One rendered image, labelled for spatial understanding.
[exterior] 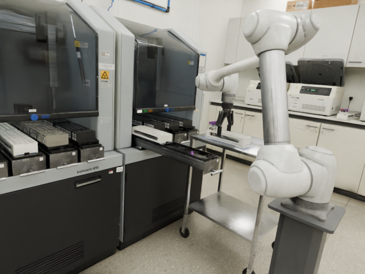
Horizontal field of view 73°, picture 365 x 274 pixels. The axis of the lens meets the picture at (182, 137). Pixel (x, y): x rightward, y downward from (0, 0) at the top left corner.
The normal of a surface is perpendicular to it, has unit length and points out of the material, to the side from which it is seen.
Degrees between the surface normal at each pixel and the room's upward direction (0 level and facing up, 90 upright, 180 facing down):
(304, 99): 90
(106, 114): 90
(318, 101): 90
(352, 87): 90
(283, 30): 77
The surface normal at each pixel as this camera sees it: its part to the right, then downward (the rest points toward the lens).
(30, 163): 0.74, 0.22
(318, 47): -0.67, 0.12
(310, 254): 0.04, 0.24
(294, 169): 0.37, -0.13
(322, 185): 0.31, 0.27
